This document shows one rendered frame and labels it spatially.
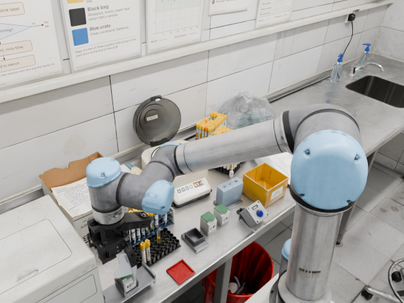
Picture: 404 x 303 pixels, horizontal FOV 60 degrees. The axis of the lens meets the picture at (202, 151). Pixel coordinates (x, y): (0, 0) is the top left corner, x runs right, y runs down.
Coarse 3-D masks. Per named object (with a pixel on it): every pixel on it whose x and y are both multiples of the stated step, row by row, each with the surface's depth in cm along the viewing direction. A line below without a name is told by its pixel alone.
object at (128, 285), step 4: (120, 280) 100; (124, 280) 100; (128, 280) 100; (132, 280) 101; (120, 284) 102; (124, 284) 99; (128, 284) 100; (132, 284) 102; (136, 284) 103; (124, 288) 100; (128, 288) 101; (132, 288) 103
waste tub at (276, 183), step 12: (252, 168) 144; (264, 168) 150; (252, 180) 138; (264, 180) 152; (276, 180) 147; (288, 180) 142; (252, 192) 141; (264, 192) 135; (276, 192) 139; (264, 204) 138
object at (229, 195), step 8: (224, 184) 136; (232, 184) 136; (240, 184) 137; (216, 192) 136; (224, 192) 133; (232, 192) 136; (240, 192) 140; (216, 200) 138; (224, 200) 135; (232, 200) 139; (240, 200) 142; (232, 208) 139
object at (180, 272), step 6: (174, 264) 115; (180, 264) 116; (186, 264) 116; (168, 270) 114; (174, 270) 114; (180, 270) 114; (186, 270) 114; (192, 270) 114; (174, 276) 112; (180, 276) 112; (186, 276) 113; (180, 282) 110
